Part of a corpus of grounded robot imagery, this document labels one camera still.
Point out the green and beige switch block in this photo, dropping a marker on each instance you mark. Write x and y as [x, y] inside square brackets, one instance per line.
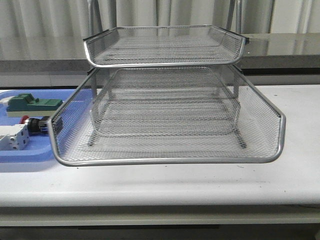
[25, 104]

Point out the white circuit breaker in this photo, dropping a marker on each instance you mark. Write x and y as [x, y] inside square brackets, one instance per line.
[14, 137]

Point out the blue plastic tray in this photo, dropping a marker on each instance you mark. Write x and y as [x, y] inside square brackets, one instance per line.
[73, 138]

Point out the grey stone counter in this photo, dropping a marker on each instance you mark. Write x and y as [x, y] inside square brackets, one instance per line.
[56, 62]

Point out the red emergency push button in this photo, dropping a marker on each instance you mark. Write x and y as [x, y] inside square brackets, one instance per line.
[36, 126]

